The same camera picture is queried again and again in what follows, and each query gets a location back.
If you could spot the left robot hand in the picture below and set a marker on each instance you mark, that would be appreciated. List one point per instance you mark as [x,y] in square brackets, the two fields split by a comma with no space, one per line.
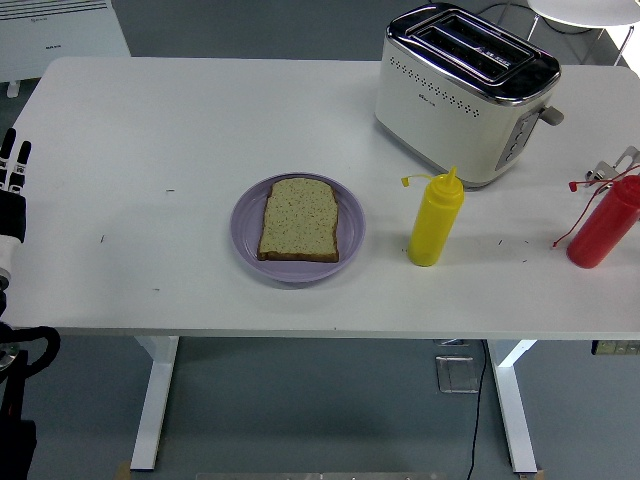
[12,217]

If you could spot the red squeeze bottle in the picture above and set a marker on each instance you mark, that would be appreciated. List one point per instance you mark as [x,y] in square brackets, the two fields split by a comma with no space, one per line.
[605,225]

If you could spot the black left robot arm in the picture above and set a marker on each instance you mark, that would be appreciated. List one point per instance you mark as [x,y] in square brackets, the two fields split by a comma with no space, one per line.
[15,400]

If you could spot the bread slice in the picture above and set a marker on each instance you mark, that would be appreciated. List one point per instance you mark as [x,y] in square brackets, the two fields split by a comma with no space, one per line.
[300,220]

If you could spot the desk control panel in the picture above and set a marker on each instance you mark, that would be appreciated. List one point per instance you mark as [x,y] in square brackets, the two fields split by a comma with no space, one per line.
[617,347]

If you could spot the white heater appliance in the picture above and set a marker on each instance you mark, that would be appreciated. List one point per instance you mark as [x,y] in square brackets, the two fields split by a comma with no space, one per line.
[60,35]

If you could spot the white table leg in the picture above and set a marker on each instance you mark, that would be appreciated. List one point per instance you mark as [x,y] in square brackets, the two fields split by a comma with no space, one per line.
[515,410]
[155,400]

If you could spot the purple plate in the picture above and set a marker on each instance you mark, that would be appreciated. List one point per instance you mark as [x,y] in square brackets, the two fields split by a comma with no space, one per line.
[350,230]

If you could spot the yellow squeeze bottle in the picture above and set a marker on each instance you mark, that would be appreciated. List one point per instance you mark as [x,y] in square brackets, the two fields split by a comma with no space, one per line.
[434,225]

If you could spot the white chrome toaster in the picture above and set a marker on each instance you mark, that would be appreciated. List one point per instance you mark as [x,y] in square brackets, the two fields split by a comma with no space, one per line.
[450,120]

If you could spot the metal floor socket plate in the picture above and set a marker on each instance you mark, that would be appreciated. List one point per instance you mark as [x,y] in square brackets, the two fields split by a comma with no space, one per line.
[456,375]

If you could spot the round white side table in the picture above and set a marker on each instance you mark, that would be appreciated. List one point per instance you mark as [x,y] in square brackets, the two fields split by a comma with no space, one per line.
[590,10]

